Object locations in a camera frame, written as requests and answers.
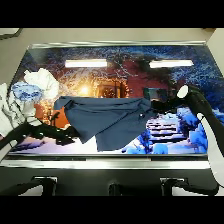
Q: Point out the blue and white patterned garment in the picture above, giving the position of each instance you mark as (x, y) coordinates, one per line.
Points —
(26, 90)

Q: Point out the silver frame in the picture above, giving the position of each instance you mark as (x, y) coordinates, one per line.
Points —
(100, 164)

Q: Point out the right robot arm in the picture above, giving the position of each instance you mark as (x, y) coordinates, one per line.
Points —
(204, 107)

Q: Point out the dark blue shirt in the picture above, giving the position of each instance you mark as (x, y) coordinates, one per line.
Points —
(110, 123)

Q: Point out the grey and white garment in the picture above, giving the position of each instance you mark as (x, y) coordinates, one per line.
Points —
(13, 111)

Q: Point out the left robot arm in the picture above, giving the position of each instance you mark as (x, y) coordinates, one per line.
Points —
(43, 128)

